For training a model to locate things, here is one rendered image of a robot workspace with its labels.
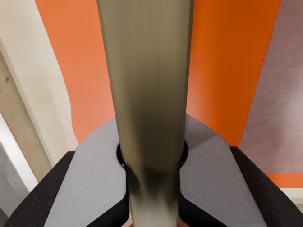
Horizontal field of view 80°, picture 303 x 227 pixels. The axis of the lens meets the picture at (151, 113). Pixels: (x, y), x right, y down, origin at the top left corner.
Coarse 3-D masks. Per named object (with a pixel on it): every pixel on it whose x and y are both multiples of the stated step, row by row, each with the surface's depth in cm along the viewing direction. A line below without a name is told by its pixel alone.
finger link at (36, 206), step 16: (64, 160) 8; (48, 176) 8; (64, 176) 8; (32, 192) 7; (48, 192) 7; (16, 208) 6; (32, 208) 6; (48, 208) 6; (16, 224) 6; (32, 224) 6
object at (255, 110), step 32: (96, 96) 21; (192, 96) 21; (224, 96) 21; (256, 96) 22; (288, 96) 22; (96, 128) 24; (224, 128) 24; (256, 128) 24; (288, 128) 24; (256, 160) 27; (288, 160) 27
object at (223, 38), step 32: (64, 0) 16; (224, 0) 16; (256, 0) 16; (288, 0) 16; (64, 32) 18; (96, 32) 18; (192, 32) 18; (224, 32) 18; (256, 32) 18; (288, 32) 18; (64, 64) 19; (96, 64) 19; (192, 64) 19; (224, 64) 20; (256, 64) 20; (288, 64) 20
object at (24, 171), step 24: (0, 72) 18; (0, 96) 18; (0, 120) 19; (24, 120) 22; (0, 144) 20; (24, 144) 21; (0, 168) 22; (24, 168) 22; (48, 168) 26; (24, 192) 25
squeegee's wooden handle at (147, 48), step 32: (96, 0) 6; (128, 0) 5; (160, 0) 5; (192, 0) 5; (128, 32) 6; (160, 32) 6; (128, 64) 6; (160, 64) 6; (128, 96) 7; (160, 96) 7; (128, 128) 7; (160, 128) 7; (128, 160) 8; (160, 160) 8; (160, 192) 9; (160, 224) 11
